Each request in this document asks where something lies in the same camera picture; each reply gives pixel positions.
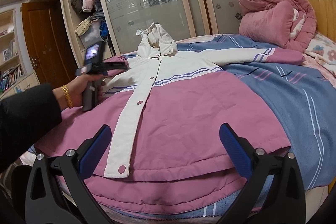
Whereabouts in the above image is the pink and white hooded jacket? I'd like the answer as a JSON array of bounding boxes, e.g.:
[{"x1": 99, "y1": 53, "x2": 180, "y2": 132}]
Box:
[{"x1": 36, "y1": 24, "x2": 303, "y2": 214}]

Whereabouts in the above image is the black sleeved left forearm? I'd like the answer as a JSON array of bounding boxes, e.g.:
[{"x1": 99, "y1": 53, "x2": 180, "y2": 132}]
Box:
[{"x1": 1, "y1": 84, "x2": 62, "y2": 172}]

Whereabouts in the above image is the translucent storage box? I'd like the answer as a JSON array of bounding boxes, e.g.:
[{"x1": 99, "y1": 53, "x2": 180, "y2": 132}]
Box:
[{"x1": 79, "y1": 21, "x2": 102, "y2": 48}]

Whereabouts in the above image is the blue garment in wardrobe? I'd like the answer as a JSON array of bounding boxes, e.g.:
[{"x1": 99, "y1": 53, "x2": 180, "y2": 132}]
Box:
[{"x1": 100, "y1": 20, "x2": 109, "y2": 40}]

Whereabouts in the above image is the beige cloth on box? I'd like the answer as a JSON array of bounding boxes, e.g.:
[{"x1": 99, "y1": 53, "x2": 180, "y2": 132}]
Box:
[{"x1": 75, "y1": 16, "x2": 91, "y2": 36}]

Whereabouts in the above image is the brown wooden room door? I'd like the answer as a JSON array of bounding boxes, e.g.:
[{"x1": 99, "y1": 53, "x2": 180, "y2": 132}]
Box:
[{"x1": 22, "y1": 1, "x2": 77, "y2": 88}]

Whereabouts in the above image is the wooden bookshelf with books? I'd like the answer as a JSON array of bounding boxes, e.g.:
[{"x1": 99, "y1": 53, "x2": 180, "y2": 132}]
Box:
[{"x1": 0, "y1": 9, "x2": 25, "y2": 97}]

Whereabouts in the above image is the blue striped bed sheet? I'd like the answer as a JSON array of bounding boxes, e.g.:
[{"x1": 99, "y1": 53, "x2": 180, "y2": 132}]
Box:
[{"x1": 105, "y1": 34, "x2": 336, "y2": 222}]

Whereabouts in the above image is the floral pillow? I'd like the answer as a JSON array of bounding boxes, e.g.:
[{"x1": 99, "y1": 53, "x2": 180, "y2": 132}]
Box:
[{"x1": 302, "y1": 32, "x2": 336, "y2": 88}]

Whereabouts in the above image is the pink rolled quilt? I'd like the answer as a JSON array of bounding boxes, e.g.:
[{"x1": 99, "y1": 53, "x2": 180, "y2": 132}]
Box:
[{"x1": 238, "y1": 0, "x2": 317, "y2": 53}]

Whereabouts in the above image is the wooden bed headboard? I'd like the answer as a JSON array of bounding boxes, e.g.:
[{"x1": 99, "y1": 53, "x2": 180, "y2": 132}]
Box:
[{"x1": 308, "y1": 0, "x2": 336, "y2": 42}]

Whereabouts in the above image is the gold bracelet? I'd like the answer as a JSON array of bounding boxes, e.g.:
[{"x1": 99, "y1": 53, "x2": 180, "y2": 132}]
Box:
[{"x1": 60, "y1": 84, "x2": 75, "y2": 109}]

